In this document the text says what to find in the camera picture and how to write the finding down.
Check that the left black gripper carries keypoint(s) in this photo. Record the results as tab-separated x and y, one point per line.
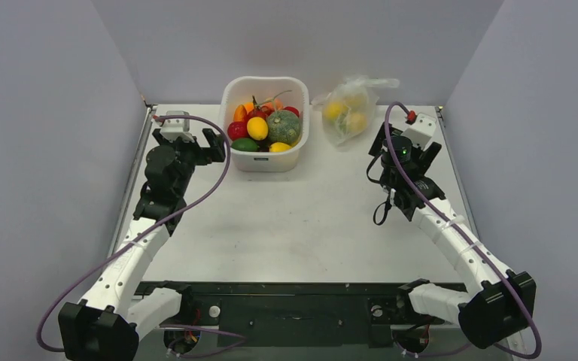
214	153

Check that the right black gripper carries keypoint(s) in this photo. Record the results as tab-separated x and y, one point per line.
430	155

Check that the clear plastic bag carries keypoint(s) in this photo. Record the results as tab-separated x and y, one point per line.
358	85

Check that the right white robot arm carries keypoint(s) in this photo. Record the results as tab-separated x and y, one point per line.
497	302

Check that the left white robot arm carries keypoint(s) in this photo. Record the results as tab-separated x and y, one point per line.
105	324

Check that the red apple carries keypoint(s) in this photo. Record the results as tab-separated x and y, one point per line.
237	130

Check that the green lime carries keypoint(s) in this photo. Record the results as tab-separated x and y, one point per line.
245	145

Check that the orange pepper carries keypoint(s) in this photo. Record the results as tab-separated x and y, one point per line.
240	114

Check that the yellow lemon in basket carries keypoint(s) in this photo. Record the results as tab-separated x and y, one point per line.
257	128

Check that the yellow lemon at front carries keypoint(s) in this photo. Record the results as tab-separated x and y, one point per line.
279	147

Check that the green cantaloupe melon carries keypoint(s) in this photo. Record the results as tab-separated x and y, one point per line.
284	126

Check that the red tomato at back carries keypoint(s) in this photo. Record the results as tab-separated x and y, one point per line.
293	110

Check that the white plastic basket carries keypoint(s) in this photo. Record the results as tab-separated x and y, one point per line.
235	93

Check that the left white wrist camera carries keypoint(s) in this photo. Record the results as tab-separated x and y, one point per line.
178	128

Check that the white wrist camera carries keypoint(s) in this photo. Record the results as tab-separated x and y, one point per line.
178	128
421	131

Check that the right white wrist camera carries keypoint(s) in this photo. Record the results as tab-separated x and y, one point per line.
421	131

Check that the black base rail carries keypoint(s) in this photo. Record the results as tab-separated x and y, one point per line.
294	314

